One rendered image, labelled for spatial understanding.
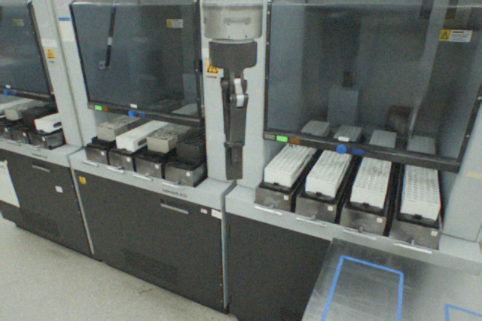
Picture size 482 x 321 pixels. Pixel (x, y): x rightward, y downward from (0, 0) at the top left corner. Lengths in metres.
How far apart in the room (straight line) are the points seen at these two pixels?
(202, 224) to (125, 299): 0.73
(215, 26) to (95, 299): 1.73
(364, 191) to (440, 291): 0.38
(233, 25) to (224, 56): 0.05
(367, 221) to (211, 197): 0.58
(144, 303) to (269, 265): 0.80
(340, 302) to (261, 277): 0.68
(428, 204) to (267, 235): 0.55
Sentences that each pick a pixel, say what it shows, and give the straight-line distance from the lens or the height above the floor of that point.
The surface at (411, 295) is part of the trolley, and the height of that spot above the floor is 0.82.
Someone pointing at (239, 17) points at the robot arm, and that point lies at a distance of 0.50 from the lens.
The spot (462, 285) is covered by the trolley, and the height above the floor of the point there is 0.82.
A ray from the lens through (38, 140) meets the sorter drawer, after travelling 1.97.
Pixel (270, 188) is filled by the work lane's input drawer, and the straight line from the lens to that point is 1.19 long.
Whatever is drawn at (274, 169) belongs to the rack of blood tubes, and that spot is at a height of 0.86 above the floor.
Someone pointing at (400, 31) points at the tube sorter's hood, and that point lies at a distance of 1.04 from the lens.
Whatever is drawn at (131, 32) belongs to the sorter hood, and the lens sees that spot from 1.42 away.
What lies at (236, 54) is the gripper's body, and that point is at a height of 1.33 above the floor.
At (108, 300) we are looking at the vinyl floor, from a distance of 2.01.
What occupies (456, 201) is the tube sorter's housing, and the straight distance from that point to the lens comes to 1.20.
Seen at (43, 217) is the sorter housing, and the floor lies 0.26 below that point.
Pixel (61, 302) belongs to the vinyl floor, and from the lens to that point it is 2.09.
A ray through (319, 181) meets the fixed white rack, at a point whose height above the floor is 0.86.
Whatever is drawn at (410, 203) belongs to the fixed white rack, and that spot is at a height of 0.86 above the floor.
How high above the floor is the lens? 1.40
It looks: 26 degrees down
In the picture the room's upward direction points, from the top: straight up
